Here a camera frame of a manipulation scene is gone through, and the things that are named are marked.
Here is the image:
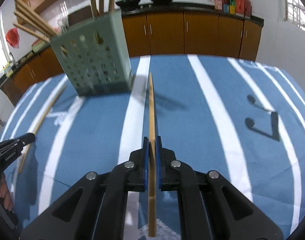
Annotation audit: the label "lower wooden base cabinets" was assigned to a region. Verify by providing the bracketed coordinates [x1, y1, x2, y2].
[0, 11, 264, 105]

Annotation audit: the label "green basin red lid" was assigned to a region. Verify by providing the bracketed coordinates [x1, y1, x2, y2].
[31, 40, 49, 53]

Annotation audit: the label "red thermos bottles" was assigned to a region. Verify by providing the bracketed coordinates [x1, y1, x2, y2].
[235, 0, 252, 18]

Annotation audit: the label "blue white striped tablecloth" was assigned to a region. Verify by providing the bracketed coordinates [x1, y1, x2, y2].
[1, 55, 305, 237]

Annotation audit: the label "green perforated utensil holder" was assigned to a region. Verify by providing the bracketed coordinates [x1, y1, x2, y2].
[50, 10, 133, 96]

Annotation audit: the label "right barred window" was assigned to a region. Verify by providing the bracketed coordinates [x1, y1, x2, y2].
[286, 0, 305, 32]

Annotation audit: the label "black wok left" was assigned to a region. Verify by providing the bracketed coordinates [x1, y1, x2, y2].
[115, 0, 141, 10]

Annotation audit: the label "red plastic bag on wall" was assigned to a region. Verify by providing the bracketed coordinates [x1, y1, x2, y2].
[5, 27, 20, 49]

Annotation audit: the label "yellow detergent bottle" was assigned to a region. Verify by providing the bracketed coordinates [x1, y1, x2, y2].
[3, 61, 16, 77]

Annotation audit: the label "dark wooden cutting board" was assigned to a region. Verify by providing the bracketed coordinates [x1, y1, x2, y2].
[68, 5, 93, 27]

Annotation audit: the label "colourful condiment boxes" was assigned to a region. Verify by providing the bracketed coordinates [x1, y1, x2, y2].
[214, 0, 236, 15]

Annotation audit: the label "loose wooden chopstick on table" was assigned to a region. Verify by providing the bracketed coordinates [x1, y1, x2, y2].
[18, 84, 68, 175]

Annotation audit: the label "person's left hand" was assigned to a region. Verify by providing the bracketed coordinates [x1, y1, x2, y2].
[0, 173, 14, 211]

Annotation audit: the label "black kitchen countertop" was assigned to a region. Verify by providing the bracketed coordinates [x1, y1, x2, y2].
[0, 2, 265, 88]

